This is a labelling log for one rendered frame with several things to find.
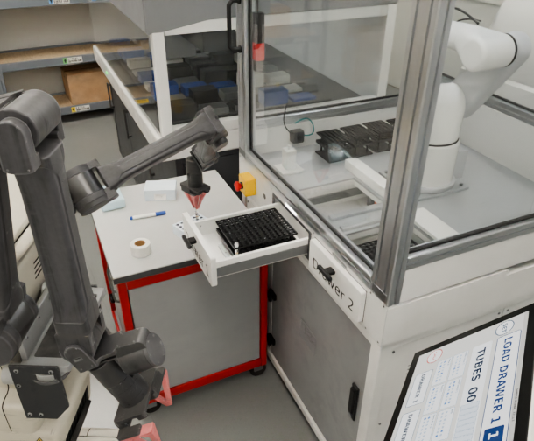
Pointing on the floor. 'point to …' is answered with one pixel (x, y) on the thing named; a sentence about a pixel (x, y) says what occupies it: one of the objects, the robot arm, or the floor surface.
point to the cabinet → (354, 352)
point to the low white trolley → (183, 290)
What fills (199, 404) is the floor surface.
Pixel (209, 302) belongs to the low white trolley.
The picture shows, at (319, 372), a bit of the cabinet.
